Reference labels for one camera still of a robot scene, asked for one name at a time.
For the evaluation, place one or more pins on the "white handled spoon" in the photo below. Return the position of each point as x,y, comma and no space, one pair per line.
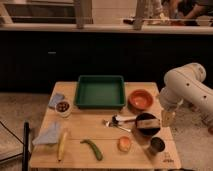
119,118

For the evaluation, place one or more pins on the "person in background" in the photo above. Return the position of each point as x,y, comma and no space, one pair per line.
185,12

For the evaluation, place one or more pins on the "white cup with nuts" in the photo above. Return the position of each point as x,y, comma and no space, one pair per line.
63,108

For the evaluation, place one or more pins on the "orange peach fruit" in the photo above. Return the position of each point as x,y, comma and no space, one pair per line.
124,144

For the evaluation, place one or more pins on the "dark metal cup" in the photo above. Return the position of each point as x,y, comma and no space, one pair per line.
156,145

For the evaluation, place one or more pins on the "metal fork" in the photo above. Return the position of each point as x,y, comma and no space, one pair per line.
110,124

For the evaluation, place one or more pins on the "blue sponge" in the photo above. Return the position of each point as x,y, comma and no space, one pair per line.
57,97

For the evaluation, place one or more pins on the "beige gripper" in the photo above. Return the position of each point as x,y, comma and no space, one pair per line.
167,117

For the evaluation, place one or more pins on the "orange bowl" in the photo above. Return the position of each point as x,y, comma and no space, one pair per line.
140,99

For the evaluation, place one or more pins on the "black bowl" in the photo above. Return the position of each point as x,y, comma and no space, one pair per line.
146,132

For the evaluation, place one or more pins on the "grey blue cloth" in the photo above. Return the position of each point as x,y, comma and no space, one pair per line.
49,136

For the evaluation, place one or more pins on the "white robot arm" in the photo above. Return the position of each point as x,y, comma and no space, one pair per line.
185,83

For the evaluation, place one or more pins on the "green plastic tray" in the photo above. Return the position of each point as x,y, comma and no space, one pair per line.
100,92

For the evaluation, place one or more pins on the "wooden block in bowl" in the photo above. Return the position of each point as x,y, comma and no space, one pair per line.
148,124

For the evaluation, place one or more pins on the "black pole stand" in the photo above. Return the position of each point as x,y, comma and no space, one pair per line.
25,156

